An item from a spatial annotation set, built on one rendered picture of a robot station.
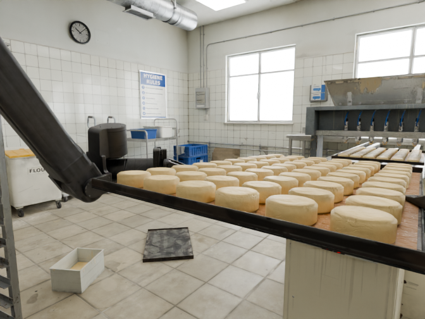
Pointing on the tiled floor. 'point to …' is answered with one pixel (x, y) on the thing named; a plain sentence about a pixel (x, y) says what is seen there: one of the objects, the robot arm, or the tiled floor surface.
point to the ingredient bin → (28, 180)
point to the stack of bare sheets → (167, 245)
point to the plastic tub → (77, 270)
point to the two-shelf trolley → (155, 138)
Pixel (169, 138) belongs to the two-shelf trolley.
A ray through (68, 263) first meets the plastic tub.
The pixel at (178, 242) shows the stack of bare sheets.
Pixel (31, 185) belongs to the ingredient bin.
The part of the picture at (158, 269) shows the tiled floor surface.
